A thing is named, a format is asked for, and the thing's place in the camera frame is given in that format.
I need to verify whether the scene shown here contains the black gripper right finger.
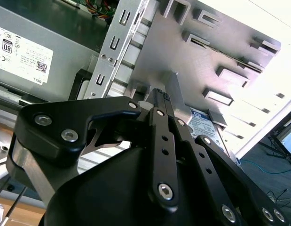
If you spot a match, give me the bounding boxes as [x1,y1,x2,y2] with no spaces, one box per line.
[164,92,291,226]

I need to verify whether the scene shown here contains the hard disk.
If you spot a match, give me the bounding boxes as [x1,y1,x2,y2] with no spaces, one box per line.
[186,107,241,165]

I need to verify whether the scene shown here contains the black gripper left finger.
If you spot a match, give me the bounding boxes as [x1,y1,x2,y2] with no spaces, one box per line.
[5,87,180,209]

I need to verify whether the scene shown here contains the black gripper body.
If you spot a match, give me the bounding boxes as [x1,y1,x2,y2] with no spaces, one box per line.
[39,145,244,226]

